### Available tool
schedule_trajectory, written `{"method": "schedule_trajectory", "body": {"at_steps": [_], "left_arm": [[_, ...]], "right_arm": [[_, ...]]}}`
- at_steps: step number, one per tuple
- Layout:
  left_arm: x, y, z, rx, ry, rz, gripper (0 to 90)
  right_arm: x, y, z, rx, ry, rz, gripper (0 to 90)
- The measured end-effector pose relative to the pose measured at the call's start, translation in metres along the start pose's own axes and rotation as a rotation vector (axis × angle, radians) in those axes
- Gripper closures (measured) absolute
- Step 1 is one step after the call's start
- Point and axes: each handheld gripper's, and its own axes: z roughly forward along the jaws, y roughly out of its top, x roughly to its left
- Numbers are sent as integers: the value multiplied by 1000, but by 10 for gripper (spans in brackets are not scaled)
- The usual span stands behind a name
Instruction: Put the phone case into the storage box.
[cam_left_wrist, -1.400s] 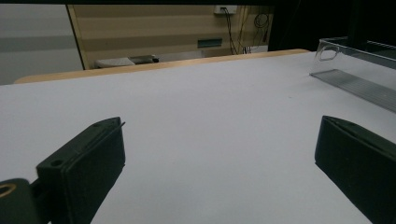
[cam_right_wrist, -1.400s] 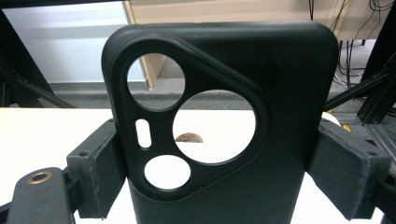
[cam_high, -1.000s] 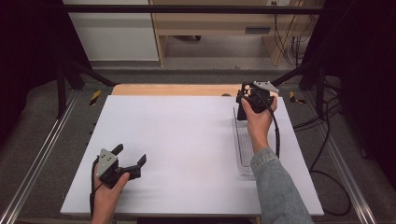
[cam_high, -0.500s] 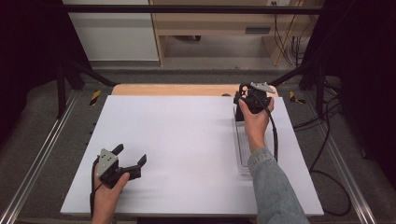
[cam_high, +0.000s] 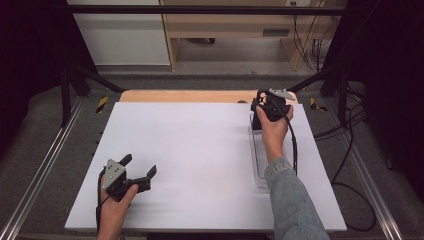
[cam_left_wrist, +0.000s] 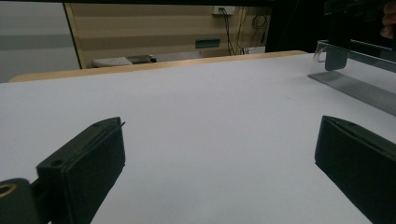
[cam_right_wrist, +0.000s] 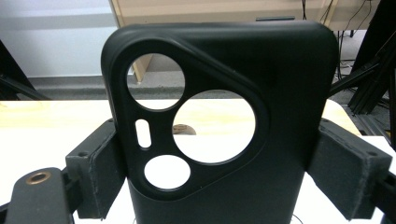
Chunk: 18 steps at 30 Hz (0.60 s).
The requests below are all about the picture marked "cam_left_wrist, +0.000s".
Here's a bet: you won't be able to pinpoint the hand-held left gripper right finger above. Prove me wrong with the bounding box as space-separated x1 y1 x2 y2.
314 115 396 224

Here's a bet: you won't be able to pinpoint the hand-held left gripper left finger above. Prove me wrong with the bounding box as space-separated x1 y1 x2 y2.
35 116 127 224

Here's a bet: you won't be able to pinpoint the clear plastic packaging box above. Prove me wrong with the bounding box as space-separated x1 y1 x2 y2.
307 39 396 118

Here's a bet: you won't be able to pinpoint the black curtain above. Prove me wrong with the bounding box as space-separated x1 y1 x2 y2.
265 4 330 54

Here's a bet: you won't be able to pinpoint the low wheeled base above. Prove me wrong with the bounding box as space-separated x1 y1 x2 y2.
91 54 158 69

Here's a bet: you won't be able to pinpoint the white table mat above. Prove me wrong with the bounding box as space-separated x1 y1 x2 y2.
0 51 396 224

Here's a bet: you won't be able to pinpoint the white cabinet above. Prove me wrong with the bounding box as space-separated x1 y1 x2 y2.
0 1 82 84

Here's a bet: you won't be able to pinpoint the hanging desk cables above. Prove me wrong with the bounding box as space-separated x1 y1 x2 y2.
219 6 269 56

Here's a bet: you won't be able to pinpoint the white wall socket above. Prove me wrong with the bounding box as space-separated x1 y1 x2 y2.
212 5 236 16

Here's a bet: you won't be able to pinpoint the black metal frame bar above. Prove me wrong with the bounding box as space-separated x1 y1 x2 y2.
0 0 276 6

